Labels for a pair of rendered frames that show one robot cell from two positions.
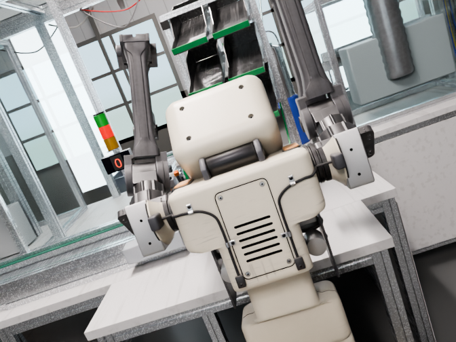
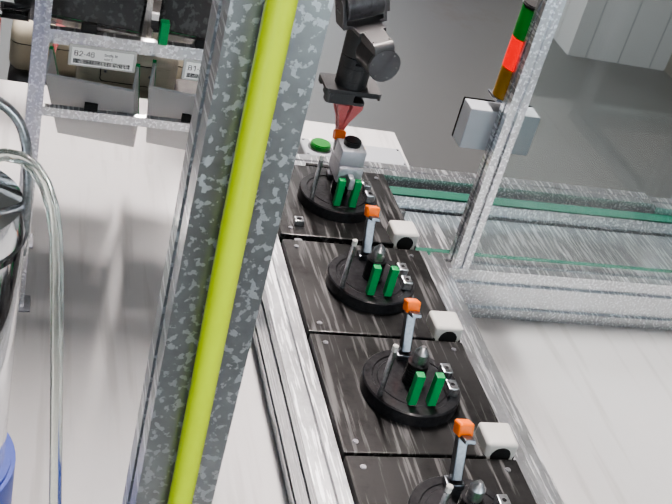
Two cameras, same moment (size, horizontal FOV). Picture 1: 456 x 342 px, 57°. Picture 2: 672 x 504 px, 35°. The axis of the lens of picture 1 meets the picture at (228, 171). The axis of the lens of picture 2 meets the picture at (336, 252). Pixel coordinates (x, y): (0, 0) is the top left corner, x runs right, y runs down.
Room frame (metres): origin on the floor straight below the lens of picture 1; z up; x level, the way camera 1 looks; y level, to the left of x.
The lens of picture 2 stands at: (3.09, -0.45, 1.88)
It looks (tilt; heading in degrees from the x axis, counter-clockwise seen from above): 32 degrees down; 155
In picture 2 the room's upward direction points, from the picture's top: 16 degrees clockwise
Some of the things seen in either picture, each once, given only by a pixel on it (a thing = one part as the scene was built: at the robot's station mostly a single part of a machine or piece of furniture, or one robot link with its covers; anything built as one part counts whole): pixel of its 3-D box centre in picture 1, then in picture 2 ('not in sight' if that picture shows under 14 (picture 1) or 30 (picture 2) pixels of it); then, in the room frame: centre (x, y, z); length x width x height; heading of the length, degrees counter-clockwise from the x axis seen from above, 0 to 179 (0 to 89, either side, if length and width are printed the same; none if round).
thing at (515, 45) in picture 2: (106, 131); (522, 53); (1.73, 0.41, 1.34); 0.05 x 0.05 x 0.05
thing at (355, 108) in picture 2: not in sight; (337, 109); (1.49, 0.23, 1.10); 0.07 x 0.07 x 0.09; 86
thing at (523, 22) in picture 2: (101, 120); (533, 23); (1.73, 0.41, 1.39); 0.05 x 0.05 x 0.05
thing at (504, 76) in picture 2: (111, 142); (512, 82); (1.73, 0.41, 1.29); 0.05 x 0.05 x 0.05
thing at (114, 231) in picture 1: (118, 240); (484, 250); (1.64, 0.52, 0.91); 0.84 x 0.28 x 0.10; 85
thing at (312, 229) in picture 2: not in sight; (334, 205); (1.59, 0.23, 0.96); 0.24 x 0.24 x 0.02; 85
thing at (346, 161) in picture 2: (171, 184); (349, 160); (1.60, 0.23, 1.06); 0.08 x 0.04 x 0.07; 175
